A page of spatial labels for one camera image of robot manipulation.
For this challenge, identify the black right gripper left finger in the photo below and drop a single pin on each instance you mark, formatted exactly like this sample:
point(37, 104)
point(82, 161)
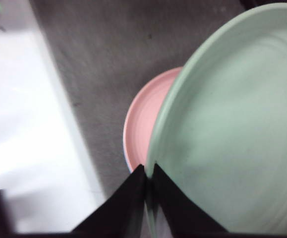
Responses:
point(123, 210)

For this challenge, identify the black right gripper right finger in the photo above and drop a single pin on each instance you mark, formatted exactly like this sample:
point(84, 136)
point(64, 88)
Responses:
point(180, 210)

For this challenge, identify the green round plate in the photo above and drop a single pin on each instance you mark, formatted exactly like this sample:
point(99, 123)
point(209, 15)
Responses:
point(232, 111)

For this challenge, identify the pink round plate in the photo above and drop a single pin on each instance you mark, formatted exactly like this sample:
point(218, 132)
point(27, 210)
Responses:
point(145, 116)

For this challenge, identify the blue round plate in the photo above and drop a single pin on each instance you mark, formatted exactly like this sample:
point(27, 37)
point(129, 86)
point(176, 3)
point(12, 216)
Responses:
point(127, 161)

